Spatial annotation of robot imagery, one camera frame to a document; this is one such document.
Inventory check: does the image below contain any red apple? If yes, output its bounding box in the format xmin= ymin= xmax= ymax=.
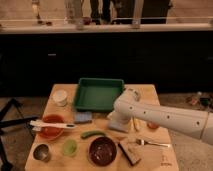
xmin=147 ymin=122 xmax=159 ymax=130

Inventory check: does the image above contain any dark purple bowl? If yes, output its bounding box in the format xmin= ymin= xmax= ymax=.
xmin=88 ymin=137 xmax=117 ymax=166

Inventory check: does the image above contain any white paper cup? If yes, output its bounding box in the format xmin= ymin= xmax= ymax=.
xmin=53 ymin=90 xmax=68 ymax=107

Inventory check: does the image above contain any small metal cup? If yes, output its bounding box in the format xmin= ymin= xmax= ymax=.
xmin=33 ymin=144 xmax=51 ymax=162

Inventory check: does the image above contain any grey towel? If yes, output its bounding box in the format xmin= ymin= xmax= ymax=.
xmin=108 ymin=112 xmax=130 ymax=133

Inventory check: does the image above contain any brown scrubbing block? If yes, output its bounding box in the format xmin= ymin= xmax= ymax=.
xmin=118 ymin=140 xmax=141 ymax=166

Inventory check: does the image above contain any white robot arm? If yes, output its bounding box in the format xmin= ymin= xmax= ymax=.
xmin=109 ymin=88 xmax=213 ymax=145

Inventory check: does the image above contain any black tripod stand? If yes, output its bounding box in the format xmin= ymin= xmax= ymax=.
xmin=0 ymin=98 xmax=37 ymax=171

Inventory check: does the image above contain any orange bowl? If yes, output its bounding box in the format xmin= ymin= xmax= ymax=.
xmin=38 ymin=114 xmax=64 ymax=140

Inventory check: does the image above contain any green cucumber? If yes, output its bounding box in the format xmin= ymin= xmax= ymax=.
xmin=80 ymin=130 xmax=106 ymax=139

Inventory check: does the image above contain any light green cup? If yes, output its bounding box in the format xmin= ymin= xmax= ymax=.
xmin=62 ymin=139 xmax=77 ymax=157

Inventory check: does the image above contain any green plastic tray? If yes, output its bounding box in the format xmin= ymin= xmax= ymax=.
xmin=73 ymin=78 xmax=124 ymax=113

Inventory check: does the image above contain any silver fork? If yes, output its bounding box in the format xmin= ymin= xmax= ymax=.
xmin=136 ymin=139 xmax=171 ymax=147

